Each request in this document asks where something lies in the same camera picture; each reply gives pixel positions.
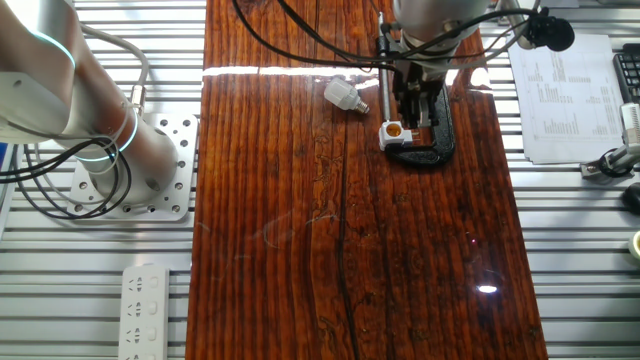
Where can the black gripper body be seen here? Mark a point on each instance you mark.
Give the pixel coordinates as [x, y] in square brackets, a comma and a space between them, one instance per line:
[425, 80]

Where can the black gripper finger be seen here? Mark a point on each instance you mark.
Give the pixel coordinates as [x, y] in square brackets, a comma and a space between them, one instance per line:
[407, 107]
[425, 110]

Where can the white LED light bulb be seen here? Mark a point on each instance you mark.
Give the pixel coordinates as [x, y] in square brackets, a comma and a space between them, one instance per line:
[340, 95]

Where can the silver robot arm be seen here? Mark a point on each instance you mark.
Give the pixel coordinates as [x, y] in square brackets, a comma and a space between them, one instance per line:
[45, 75]

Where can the black C-clamp with steel screw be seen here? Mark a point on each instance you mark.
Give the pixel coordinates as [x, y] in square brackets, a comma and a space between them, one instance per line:
[440, 145]

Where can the white lamp socket adapter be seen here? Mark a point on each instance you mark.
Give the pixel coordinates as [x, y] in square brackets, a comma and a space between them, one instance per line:
[385, 142]

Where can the printed paper sheet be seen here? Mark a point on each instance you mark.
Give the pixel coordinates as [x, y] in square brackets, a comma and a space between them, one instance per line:
[565, 100]

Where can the brown wooden board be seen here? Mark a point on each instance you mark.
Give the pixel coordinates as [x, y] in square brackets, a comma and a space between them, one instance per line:
[300, 225]

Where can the black keyboard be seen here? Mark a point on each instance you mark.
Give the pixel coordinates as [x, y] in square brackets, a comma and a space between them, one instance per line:
[629, 70]

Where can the black rounded object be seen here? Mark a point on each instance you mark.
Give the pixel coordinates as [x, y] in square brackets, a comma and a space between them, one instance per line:
[633, 199]

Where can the white tape roll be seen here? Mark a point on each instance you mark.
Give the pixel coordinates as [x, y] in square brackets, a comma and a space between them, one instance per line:
[635, 245]

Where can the white power strip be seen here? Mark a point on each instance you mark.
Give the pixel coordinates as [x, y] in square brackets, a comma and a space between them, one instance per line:
[145, 310]

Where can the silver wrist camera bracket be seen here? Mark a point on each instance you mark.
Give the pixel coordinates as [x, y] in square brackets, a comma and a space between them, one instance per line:
[517, 35]

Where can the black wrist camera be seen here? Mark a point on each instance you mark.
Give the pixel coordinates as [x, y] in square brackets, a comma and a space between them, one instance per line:
[552, 32]

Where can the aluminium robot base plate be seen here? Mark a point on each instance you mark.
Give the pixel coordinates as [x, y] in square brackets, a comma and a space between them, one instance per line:
[182, 165]

